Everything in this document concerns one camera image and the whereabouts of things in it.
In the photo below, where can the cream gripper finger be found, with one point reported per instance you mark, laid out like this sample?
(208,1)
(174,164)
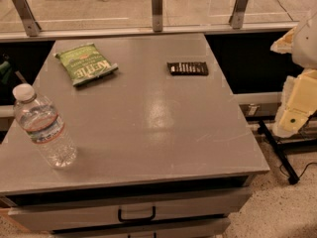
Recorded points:
(284,44)
(298,103)

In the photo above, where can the dark chocolate rxbar wrapper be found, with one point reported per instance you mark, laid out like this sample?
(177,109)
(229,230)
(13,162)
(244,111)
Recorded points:
(188,68)

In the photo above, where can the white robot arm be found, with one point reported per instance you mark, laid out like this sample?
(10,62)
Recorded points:
(304,47)

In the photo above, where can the black stand leg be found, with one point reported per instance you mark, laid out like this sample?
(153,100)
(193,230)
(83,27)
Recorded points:
(293,178)

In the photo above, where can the grey lower drawer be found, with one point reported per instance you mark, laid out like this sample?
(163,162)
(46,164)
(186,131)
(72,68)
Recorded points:
(195,228)

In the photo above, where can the grey drawer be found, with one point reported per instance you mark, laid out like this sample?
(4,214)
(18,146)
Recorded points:
(103,212)
(195,228)

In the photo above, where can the green kettle chips bag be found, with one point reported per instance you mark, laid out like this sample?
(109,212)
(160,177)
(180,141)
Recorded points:
(85,63)

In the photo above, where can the clear plastic water bottle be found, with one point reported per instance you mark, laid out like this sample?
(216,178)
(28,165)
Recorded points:
(38,117)

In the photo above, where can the grey upper drawer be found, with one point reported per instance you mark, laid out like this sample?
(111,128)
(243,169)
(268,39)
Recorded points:
(103,212)

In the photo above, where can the right metal rail bracket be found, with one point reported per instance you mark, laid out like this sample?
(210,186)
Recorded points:
(237,18)

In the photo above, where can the metal rail bracket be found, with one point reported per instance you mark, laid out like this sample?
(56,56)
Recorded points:
(237,18)
(157,15)
(31,26)

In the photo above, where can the middle metal rail bracket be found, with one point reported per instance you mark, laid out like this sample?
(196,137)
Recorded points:
(157,15)

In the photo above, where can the black upper drawer handle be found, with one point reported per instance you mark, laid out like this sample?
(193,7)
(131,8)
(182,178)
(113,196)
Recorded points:
(137,215)

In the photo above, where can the left metal rail bracket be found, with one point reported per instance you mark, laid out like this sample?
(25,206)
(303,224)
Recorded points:
(31,26)

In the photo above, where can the horizontal metal rail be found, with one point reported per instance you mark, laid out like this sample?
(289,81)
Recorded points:
(123,32)

